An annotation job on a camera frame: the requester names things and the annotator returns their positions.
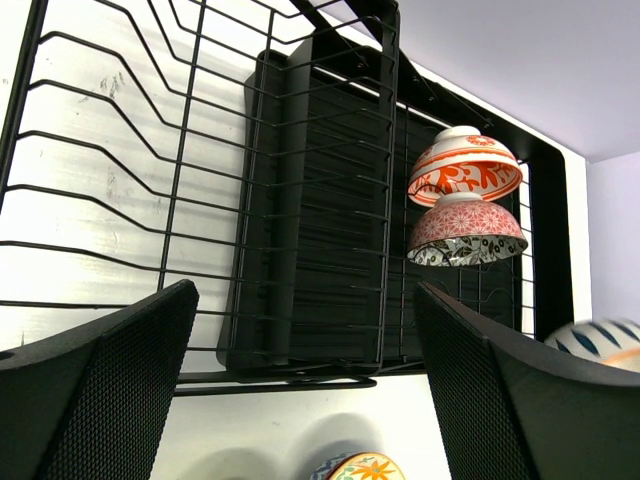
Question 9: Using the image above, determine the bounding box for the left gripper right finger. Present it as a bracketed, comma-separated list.
[413, 282, 639, 479]

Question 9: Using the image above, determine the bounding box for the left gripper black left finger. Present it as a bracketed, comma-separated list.
[1, 280, 199, 479]

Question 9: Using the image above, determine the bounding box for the white bowl pink rim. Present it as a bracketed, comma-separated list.
[544, 318, 640, 373]

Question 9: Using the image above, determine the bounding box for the black leaf pattern bowl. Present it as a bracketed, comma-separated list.
[406, 192, 529, 267]

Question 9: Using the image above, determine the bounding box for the orange floral bowl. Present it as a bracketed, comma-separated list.
[408, 126, 523, 208]

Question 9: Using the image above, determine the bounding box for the black dish rack tray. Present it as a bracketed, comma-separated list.
[217, 1, 574, 383]

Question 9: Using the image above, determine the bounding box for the leaf pattern white bowl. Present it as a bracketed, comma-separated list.
[309, 452, 406, 480]

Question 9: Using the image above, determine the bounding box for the black wire plate rack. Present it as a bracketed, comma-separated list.
[1, 1, 380, 395]

